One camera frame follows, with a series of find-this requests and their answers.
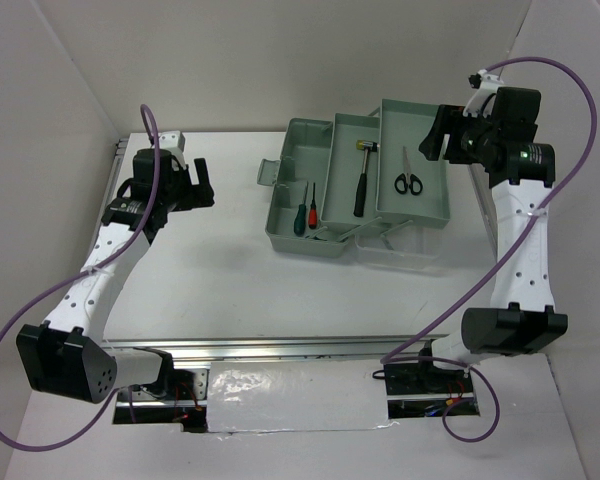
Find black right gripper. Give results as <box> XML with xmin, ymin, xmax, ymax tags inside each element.
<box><xmin>418</xmin><ymin>103</ymin><xmax>500</xmax><ymax>164</ymax></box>

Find black handled scissors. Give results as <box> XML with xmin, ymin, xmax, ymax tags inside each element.
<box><xmin>394</xmin><ymin>146</ymin><xmax>423</xmax><ymax>196</ymax></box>

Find small hammer black handle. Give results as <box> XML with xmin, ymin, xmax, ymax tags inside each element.
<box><xmin>353</xmin><ymin>140</ymin><xmax>378</xmax><ymax>218</ymax></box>

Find large green handled screwdriver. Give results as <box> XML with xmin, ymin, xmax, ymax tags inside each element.
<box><xmin>293</xmin><ymin>183</ymin><xmax>308</xmax><ymax>237</ymax></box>

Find green cantilever toolbox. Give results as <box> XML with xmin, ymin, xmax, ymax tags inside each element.
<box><xmin>257</xmin><ymin>99</ymin><xmax>451</xmax><ymax>258</ymax></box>

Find red handled screwdriver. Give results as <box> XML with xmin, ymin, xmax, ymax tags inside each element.
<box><xmin>307</xmin><ymin>183</ymin><xmax>318</xmax><ymax>230</ymax></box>

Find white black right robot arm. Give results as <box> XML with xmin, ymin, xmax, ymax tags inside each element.
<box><xmin>415</xmin><ymin>87</ymin><xmax>568</xmax><ymax>392</ymax></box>

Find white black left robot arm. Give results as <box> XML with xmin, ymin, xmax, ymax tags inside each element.
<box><xmin>16</xmin><ymin>148</ymin><xmax>214</xmax><ymax>404</ymax></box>

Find white foil cover sheet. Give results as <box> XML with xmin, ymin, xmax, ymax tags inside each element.
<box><xmin>206</xmin><ymin>360</ymin><xmax>389</xmax><ymax>433</ymax></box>

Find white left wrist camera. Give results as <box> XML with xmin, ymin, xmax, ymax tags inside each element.
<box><xmin>159</xmin><ymin>131</ymin><xmax>186</xmax><ymax>165</ymax></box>

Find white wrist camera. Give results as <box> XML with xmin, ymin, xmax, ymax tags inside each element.
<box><xmin>159</xmin><ymin>131</ymin><xmax>186</xmax><ymax>165</ymax></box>
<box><xmin>463</xmin><ymin>69</ymin><xmax>504</xmax><ymax>118</ymax></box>

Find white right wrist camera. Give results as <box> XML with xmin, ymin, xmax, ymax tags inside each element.
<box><xmin>463</xmin><ymin>69</ymin><xmax>504</xmax><ymax>118</ymax></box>

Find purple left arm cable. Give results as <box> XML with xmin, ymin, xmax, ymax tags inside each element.
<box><xmin>0</xmin><ymin>103</ymin><xmax>161</xmax><ymax>449</ymax></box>

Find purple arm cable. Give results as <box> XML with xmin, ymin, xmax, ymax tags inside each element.
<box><xmin>379</xmin><ymin>56</ymin><xmax>600</xmax><ymax>444</ymax></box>
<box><xmin>0</xmin><ymin>103</ymin><xmax>161</xmax><ymax>449</ymax></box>

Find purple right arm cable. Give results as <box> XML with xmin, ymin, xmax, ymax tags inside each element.
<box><xmin>379</xmin><ymin>56</ymin><xmax>600</xmax><ymax>444</ymax></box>

